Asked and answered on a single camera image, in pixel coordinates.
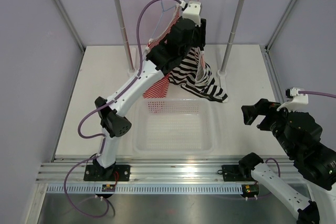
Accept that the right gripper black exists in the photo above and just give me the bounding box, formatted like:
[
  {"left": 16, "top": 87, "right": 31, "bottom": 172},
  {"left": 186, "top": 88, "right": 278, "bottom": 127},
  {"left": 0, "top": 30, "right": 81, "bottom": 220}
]
[{"left": 241, "top": 97, "right": 299, "bottom": 155}]

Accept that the black white striped tank top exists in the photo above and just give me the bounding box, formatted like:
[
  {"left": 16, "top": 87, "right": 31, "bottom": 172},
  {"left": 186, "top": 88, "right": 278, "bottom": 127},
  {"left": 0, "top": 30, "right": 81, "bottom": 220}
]
[{"left": 167, "top": 0, "right": 228, "bottom": 103}]

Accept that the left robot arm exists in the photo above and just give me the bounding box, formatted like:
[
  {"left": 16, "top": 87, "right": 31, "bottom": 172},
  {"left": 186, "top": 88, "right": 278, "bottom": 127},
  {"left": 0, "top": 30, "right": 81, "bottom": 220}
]
[{"left": 93, "top": 17, "right": 206, "bottom": 181}]

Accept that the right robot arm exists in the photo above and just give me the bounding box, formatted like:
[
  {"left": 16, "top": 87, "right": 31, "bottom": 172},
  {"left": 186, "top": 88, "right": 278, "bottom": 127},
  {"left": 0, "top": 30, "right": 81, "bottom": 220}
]
[{"left": 238, "top": 99, "right": 335, "bottom": 223}]

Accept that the red striped tank top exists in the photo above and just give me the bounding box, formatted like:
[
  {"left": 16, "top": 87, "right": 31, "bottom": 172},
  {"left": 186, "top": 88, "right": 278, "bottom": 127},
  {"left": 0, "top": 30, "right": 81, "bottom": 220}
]
[{"left": 143, "top": 4, "right": 181, "bottom": 99}]

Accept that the white plastic basket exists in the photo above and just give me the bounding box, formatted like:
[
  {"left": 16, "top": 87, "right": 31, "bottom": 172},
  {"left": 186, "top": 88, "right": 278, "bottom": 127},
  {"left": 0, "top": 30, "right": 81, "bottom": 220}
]
[{"left": 132, "top": 99, "right": 215, "bottom": 155}]

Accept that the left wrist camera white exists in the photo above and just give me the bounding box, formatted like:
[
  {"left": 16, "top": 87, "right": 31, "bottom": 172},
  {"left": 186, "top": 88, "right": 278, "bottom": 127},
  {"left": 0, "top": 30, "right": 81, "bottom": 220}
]
[{"left": 180, "top": 0, "right": 202, "bottom": 26}]

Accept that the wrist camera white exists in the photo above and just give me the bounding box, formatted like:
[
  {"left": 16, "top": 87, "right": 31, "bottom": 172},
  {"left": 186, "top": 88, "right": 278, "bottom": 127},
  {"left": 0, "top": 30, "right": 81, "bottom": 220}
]
[
  {"left": 180, "top": 0, "right": 202, "bottom": 26},
  {"left": 277, "top": 87, "right": 309, "bottom": 112}
]

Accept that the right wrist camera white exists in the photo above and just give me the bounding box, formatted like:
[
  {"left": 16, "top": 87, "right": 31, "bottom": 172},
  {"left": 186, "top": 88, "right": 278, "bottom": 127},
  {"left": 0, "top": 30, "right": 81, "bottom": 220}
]
[{"left": 277, "top": 87, "right": 309, "bottom": 112}]

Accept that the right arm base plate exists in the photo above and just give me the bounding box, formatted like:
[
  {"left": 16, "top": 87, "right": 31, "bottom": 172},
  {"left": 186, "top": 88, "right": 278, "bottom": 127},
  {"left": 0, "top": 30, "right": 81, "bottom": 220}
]
[{"left": 217, "top": 165, "right": 257, "bottom": 184}]

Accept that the white slotted cable duct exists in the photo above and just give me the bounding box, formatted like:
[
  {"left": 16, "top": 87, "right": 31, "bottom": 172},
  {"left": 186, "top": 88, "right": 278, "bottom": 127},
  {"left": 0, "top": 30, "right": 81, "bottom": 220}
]
[{"left": 47, "top": 183, "right": 243, "bottom": 195}]

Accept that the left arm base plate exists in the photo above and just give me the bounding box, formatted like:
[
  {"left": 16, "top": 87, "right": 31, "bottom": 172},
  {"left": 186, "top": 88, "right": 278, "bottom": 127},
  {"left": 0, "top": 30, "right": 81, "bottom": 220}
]
[{"left": 83, "top": 165, "right": 130, "bottom": 182}]

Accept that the aluminium mounting rail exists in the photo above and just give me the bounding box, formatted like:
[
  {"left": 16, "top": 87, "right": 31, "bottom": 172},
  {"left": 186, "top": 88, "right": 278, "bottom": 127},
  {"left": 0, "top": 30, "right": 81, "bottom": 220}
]
[{"left": 35, "top": 157, "right": 310, "bottom": 183}]

